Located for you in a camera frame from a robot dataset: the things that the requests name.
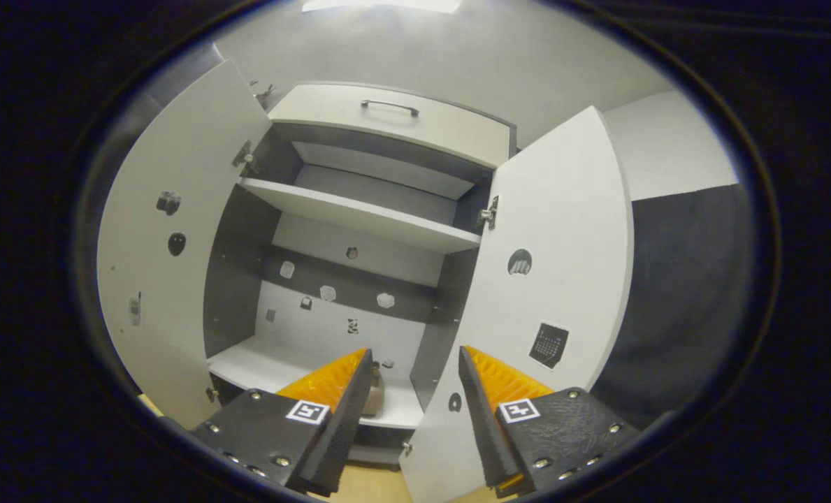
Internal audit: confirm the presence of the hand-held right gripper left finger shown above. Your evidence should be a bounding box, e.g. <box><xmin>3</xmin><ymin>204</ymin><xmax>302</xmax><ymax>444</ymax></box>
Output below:
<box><xmin>190</xmin><ymin>347</ymin><xmax>375</xmax><ymax>498</ymax></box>

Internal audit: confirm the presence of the ceiling light panel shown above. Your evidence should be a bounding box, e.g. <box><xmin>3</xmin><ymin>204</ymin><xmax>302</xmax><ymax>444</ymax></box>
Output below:
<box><xmin>302</xmin><ymin>0</ymin><xmax>461</xmax><ymax>13</ymax></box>

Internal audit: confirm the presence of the white cabinet door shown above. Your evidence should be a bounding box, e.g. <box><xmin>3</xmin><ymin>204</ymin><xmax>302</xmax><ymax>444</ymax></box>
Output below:
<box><xmin>399</xmin><ymin>105</ymin><xmax>635</xmax><ymax>503</ymax></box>
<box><xmin>96</xmin><ymin>58</ymin><xmax>274</xmax><ymax>430</ymax></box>

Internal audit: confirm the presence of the white cabinet drawer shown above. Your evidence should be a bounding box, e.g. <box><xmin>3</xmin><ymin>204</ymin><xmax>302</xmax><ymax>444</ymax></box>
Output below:
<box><xmin>267</xmin><ymin>82</ymin><xmax>517</xmax><ymax>170</ymax></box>

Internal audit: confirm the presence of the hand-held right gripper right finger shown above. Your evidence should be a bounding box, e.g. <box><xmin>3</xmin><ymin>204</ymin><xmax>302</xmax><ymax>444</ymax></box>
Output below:
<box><xmin>458</xmin><ymin>345</ymin><xmax>643</xmax><ymax>498</ymax></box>

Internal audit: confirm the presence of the brown shoe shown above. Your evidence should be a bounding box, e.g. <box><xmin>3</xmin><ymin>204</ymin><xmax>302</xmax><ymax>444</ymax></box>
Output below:
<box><xmin>363</xmin><ymin>370</ymin><xmax>386</xmax><ymax>418</ymax></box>

